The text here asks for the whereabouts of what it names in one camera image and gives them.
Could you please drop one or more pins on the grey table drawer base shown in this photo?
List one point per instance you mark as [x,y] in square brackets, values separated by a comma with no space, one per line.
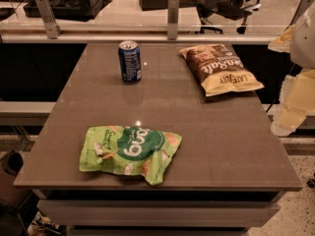
[160,214]

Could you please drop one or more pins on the left metal railing bracket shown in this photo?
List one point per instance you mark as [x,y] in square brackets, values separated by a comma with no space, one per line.
[51,28]

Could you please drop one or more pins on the green snack bag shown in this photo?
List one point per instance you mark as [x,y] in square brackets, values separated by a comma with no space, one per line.
[129,151]

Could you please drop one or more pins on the middle metal railing bracket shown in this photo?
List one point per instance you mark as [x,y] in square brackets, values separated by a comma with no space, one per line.
[172,19]

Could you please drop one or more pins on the blue soda can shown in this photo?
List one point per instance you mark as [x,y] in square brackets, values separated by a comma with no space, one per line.
[130,63]

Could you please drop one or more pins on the metal railing bar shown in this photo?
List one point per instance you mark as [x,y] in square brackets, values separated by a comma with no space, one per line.
[161,37]

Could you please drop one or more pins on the black office chair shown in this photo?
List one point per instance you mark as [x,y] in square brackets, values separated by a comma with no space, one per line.
[230,9]

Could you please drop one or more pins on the brown and yellow chip bag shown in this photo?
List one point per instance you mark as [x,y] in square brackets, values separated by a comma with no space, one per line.
[218,69]

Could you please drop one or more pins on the metal railing bracket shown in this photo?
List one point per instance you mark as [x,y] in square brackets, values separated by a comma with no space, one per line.
[172,19]
[51,28]

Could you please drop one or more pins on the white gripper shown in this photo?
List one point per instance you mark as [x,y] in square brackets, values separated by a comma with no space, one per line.
[303,40]

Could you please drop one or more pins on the black case on desk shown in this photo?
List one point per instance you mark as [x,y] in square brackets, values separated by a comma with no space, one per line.
[77,10]

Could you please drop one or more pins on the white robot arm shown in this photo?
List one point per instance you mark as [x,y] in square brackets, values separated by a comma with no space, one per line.
[302,47]

